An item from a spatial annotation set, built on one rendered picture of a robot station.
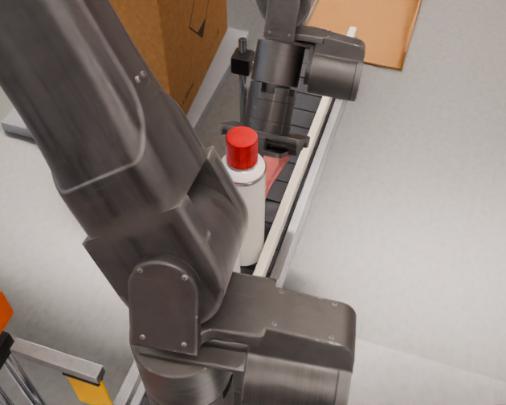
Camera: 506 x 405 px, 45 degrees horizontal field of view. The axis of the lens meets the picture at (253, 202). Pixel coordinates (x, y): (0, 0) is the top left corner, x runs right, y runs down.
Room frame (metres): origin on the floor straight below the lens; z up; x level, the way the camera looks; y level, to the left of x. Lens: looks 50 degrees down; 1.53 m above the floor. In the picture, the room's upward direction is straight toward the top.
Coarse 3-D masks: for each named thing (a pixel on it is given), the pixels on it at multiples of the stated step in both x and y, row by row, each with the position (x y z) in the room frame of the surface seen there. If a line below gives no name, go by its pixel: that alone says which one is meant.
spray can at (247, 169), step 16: (240, 128) 0.47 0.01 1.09; (240, 144) 0.44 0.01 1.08; (256, 144) 0.45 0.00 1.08; (224, 160) 0.46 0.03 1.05; (240, 160) 0.44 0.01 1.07; (256, 160) 0.45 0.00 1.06; (240, 176) 0.44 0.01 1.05; (256, 176) 0.44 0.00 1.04; (240, 192) 0.43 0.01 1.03; (256, 192) 0.44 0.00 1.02; (256, 208) 0.44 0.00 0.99; (256, 224) 0.44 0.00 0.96; (256, 240) 0.44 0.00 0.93; (240, 256) 0.43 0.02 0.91; (256, 256) 0.44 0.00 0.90
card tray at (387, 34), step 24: (336, 0) 1.11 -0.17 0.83; (360, 0) 1.11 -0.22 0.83; (384, 0) 1.11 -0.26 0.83; (408, 0) 1.11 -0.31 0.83; (312, 24) 1.02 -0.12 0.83; (336, 24) 1.02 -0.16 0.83; (360, 24) 1.02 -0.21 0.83; (384, 24) 1.02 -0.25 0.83; (408, 24) 1.02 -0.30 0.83; (384, 48) 0.95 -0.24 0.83
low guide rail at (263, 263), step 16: (352, 32) 0.88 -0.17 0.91; (320, 112) 0.68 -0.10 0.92; (320, 128) 0.66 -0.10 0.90; (304, 160) 0.58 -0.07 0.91; (288, 192) 0.53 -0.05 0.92; (288, 208) 0.50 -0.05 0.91; (272, 224) 0.47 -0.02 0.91; (272, 240) 0.45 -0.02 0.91; (272, 256) 0.44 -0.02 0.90; (256, 272) 0.40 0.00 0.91
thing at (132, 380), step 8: (312, 8) 0.88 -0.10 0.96; (304, 24) 0.83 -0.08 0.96; (136, 368) 0.26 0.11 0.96; (128, 376) 0.25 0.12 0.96; (136, 376) 0.25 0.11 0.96; (128, 384) 0.24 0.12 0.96; (136, 384) 0.24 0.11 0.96; (120, 392) 0.23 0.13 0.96; (128, 392) 0.23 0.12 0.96; (120, 400) 0.23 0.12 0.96; (128, 400) 0.23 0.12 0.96
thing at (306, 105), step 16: (304, 64) 0.84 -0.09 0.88; (304, 96) 0.76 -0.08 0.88; (320, 96) 0.76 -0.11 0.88; (304, 112) 0.72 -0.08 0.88; (304, 128) 0.69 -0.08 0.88; (288, 160) 0.62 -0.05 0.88; (288, 176) 0.59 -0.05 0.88; (304, 176) 0.59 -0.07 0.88; (272, 192) 0.56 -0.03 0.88; (272, 208) 0.53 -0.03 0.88; (288, 224) 0.53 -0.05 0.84; (240, 272) 0.42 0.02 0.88; (144, 400) 0.26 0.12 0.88
